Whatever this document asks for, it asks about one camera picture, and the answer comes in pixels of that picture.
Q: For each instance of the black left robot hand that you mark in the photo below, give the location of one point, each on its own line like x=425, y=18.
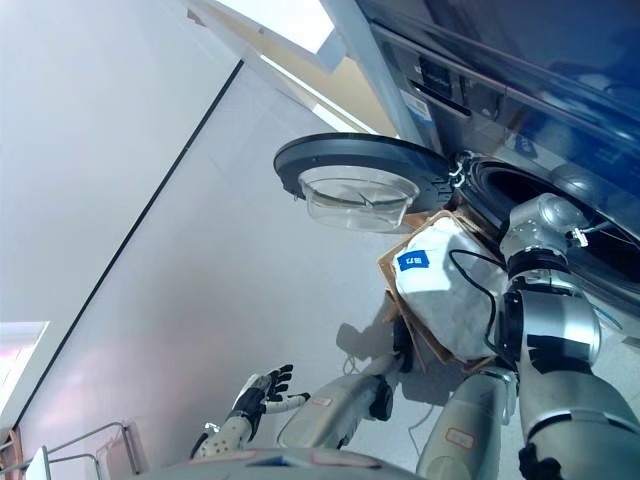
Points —
x=255, y=395

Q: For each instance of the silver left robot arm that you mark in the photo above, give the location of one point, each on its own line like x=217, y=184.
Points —
x=220, y=440

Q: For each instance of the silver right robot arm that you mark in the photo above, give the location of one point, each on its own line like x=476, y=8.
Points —
x=555, y=325

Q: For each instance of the brown wicker laundry basket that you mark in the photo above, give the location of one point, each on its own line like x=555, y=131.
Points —
x=430, y=350

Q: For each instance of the round washing machine door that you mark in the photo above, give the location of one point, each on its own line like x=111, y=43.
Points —
x=350, y=150

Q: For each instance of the gray front-load washing machine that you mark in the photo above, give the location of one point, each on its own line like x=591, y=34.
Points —
x=490, y=110

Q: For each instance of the silver robot torso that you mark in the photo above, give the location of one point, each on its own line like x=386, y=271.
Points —
x=280, y=469

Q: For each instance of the silver right robot leg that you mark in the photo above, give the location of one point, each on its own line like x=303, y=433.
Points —
x=460, y=425

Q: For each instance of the white garment with blue label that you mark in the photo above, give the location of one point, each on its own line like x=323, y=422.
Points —
x=440, y=300

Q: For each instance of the blue white energy sticker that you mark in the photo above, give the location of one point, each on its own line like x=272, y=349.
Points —
x=421, y=109

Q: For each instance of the dark gray stacked dryer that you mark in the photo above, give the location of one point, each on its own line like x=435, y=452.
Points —
x=550, y=30

